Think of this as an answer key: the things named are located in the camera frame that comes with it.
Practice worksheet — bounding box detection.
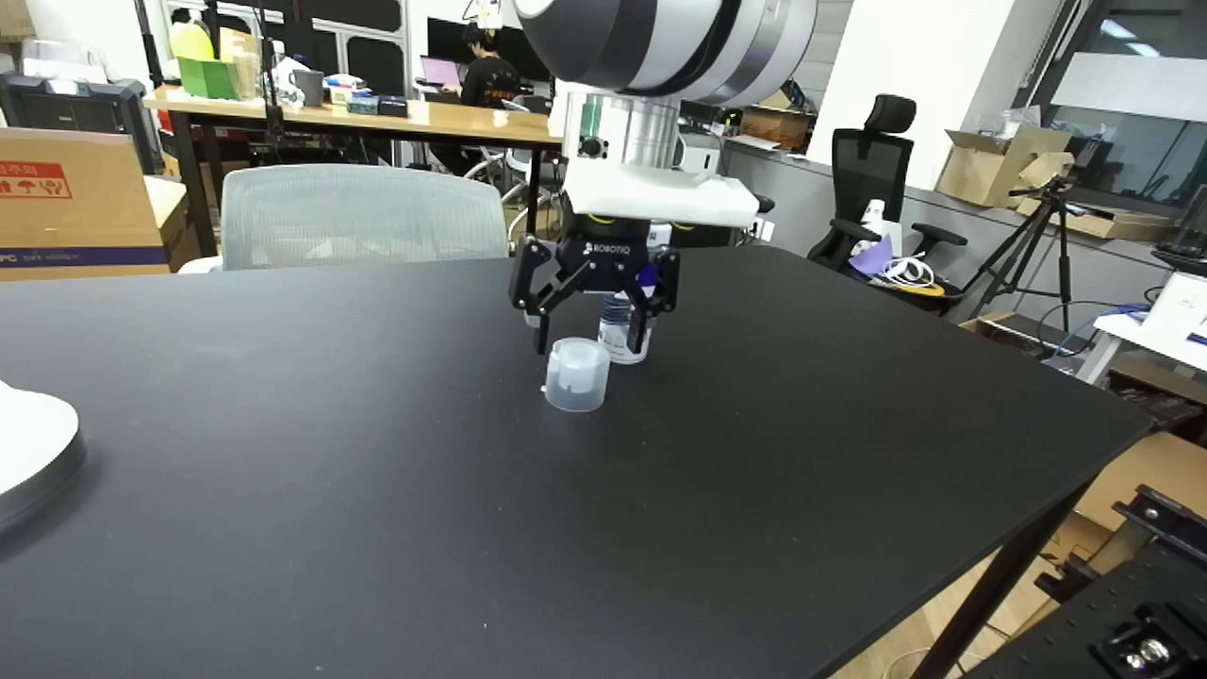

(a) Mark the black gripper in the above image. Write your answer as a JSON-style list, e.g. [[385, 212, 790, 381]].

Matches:
[[505, 214, 686, 369]]

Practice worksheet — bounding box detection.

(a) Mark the clear plastic cup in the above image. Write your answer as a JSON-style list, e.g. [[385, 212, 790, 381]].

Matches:
[[539, 332, 619, 424]]

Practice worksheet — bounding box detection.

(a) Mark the seated person in black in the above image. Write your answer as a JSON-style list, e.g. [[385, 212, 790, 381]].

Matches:
[[458, 27, 537, 115]]

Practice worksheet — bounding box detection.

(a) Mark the grey mesh office chair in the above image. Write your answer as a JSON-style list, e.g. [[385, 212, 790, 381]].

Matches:
[[217, 163, 513, 272]]

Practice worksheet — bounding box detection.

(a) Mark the long wooden desk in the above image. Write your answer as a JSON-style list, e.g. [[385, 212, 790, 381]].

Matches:
[[146, 83, 569, 256]]

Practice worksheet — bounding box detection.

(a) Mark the black office chair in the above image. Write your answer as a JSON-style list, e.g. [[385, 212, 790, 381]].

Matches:
[[806, 91, 972, 301]]

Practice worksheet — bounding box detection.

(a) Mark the open cardboard box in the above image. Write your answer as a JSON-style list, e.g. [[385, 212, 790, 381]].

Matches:
[[931, 122, 1082, 214]]

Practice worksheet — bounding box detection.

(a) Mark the black tripod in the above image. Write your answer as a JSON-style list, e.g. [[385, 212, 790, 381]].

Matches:
[[959, 170, 1088, 341]]

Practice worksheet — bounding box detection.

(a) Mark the green box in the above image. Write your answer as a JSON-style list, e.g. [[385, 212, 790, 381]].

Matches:
[[169, 22, 247, 102]]

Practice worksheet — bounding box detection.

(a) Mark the brown cardboard box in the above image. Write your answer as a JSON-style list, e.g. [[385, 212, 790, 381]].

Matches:
[[0, 125, 175, 282]]

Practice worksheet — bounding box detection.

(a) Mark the white round plate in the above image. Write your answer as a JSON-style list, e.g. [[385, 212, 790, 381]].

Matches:
[[0, 378, 87, 536]]

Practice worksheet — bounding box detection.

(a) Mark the black perforated breadboard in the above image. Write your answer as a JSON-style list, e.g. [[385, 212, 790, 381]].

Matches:
[[962, 484, 1207, 679]]

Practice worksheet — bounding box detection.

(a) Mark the white wrist mount plate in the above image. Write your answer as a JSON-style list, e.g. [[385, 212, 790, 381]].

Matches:
[[557, 159, 772, 242]]

